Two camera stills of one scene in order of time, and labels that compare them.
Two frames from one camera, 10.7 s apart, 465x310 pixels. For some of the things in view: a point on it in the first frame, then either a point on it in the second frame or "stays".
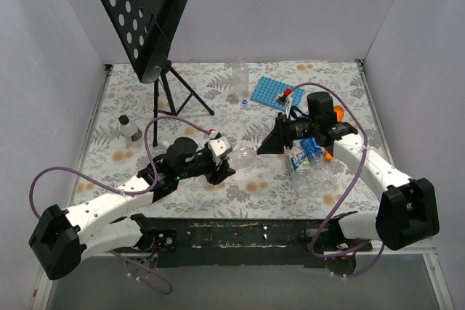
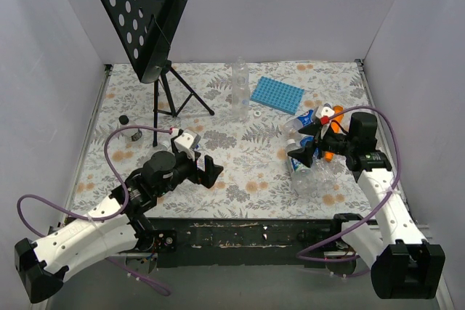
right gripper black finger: x=275 y=143 -> x=304 y=155
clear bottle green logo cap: x=243 y=157 -> x=240 y=99
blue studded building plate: x=267 y=90 stays
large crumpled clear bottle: x=321 y=176 stays
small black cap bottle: x=129 y=131 stays
